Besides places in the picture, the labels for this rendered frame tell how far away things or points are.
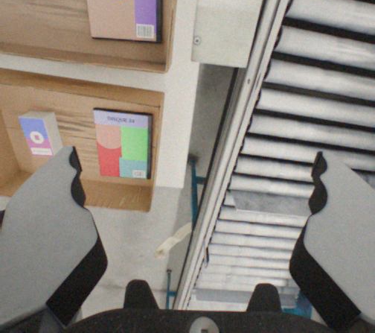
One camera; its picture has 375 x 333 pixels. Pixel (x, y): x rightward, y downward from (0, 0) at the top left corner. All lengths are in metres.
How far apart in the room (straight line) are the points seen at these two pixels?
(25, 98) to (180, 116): 0.35
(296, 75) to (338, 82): 0.10
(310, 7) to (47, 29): 0.51
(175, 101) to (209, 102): 0.80
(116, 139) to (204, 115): 0.86
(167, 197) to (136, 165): 1.15
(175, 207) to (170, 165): 1.22
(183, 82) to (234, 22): 0.15
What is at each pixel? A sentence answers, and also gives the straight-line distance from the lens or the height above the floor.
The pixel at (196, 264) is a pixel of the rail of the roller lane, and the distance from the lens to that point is 0.94.
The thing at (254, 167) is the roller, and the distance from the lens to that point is 0.59.
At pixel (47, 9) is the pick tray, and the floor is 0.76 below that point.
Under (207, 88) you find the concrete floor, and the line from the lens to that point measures 1.24.
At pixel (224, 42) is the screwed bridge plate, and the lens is 0.46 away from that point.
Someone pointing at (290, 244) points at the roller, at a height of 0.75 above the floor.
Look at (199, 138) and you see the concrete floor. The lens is 1.36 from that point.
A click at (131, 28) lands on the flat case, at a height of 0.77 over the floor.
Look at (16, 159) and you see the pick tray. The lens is 0.70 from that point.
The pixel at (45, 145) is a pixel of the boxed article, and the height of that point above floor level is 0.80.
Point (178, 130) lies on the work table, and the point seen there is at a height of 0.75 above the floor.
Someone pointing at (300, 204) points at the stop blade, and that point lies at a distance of 0.73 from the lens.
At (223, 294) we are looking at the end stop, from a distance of 1.14.
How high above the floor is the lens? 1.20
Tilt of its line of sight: 61 degrees down
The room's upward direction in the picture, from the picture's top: 179 degrees clockwise
